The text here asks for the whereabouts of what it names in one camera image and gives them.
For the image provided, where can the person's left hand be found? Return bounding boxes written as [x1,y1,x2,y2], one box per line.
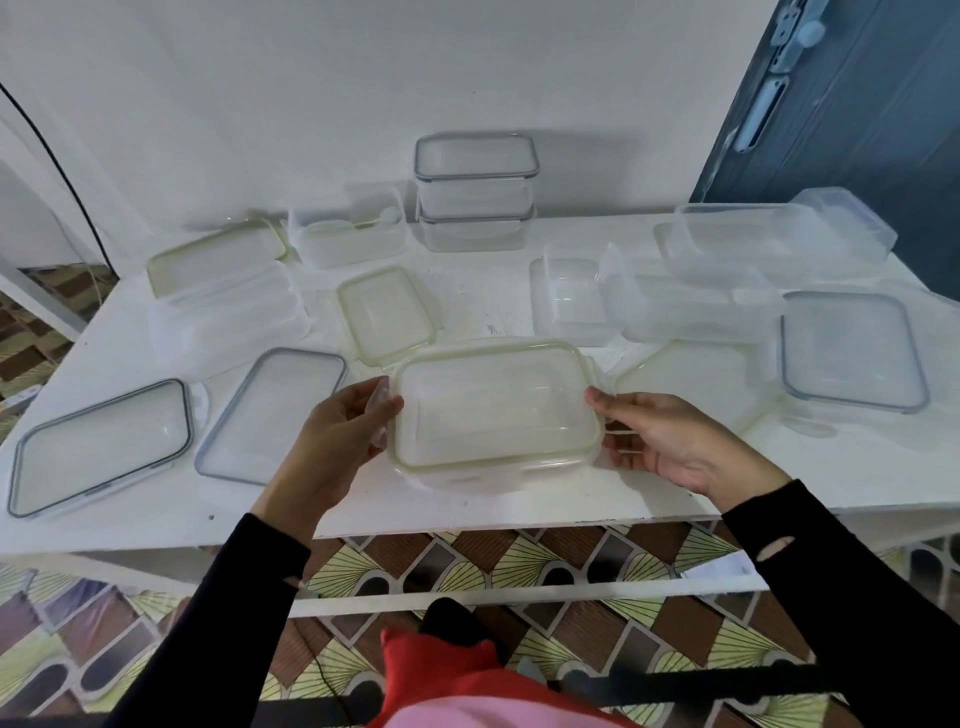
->
[251,374,406,545]

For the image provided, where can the green-lidded container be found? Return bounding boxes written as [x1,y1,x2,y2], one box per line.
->
[388,339,610,496]

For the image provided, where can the white table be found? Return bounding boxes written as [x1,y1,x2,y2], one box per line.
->
[0,212,960,620]

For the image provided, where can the black wall cable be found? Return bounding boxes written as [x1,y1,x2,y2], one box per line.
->
[0,82,118,279]

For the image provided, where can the person's right forearm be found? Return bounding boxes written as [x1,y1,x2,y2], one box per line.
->
[723,479,960,728]

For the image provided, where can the person's left forearm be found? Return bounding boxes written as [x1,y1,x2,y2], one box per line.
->
[104,513,313,728]

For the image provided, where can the person's right hand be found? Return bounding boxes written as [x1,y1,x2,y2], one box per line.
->
[584,386,793,515]

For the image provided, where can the square green-rimmed clear lid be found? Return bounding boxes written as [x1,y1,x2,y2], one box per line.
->
[611,341,781,436]

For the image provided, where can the large green-rimmed clear lid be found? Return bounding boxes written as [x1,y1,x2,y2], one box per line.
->
[146,219,289,300]

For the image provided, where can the white door frame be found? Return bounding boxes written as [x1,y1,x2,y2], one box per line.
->
[0,258,88,343]

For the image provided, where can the red garment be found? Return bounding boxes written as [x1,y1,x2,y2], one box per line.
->
[367,629,639,728]

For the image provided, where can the small clear container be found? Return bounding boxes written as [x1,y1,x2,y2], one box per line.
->
[528,251,624,348]

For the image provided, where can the medium clear food container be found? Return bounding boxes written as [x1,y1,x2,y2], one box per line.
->
[288,185,410,270]
[413,132,540,220]
[418,203,535,254]

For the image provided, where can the small green-rimmed clear lid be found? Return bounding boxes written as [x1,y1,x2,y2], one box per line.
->
[337,266,439,369]

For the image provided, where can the black trousers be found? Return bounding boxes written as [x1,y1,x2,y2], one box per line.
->
[419,597,500,665]

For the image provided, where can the large grey-rimmed clear lid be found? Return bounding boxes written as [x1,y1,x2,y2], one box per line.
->
[194,347,350,487]
[7,378,210,520]
[779,290,931,415]

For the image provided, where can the light blue door latch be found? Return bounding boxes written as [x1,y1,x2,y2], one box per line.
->
[772,0,830,75]

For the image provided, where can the blue-grey door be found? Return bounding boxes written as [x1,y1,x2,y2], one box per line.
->
[689,0,960,301]

